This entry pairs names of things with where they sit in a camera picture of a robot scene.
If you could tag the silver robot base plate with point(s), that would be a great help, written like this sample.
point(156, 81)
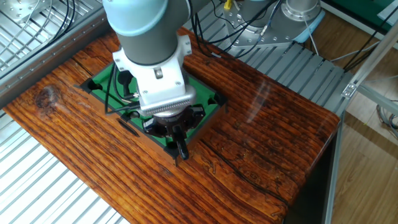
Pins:
point(280, 34)

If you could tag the green board white edge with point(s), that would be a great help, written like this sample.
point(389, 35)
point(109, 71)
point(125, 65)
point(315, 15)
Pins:
point(357, 9)

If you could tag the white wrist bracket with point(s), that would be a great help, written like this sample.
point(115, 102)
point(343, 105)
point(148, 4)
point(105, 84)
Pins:
point(164, 87)

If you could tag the aluminium frame cross beam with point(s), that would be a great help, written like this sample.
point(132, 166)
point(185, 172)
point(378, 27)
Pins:
point(382, 99)

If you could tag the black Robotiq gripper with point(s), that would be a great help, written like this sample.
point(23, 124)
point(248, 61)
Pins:
point(164, 127)

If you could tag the grey table frame leg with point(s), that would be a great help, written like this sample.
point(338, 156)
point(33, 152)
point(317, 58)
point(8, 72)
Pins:
point(334, 174)

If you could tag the silver blue UR5 robot arm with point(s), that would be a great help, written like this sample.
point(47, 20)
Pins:
point(140, 31)

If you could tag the grey aluminium rail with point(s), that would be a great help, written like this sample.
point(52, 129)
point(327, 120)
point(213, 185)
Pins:
point(46, 62)

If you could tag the wooden pool cue black butt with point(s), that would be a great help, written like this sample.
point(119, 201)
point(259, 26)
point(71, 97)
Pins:
point(182, 146)

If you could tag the mini green felt pool table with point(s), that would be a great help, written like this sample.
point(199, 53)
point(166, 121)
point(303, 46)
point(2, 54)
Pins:
point(205, 93)

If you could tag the wood grain board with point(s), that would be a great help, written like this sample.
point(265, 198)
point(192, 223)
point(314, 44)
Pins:
point(248, 140)

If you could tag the aluminium frame post with bracket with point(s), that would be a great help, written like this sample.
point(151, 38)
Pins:
point(370, 59)

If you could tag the silver metal mount plate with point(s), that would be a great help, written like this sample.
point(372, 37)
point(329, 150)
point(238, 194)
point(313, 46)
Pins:
point(18, 7)

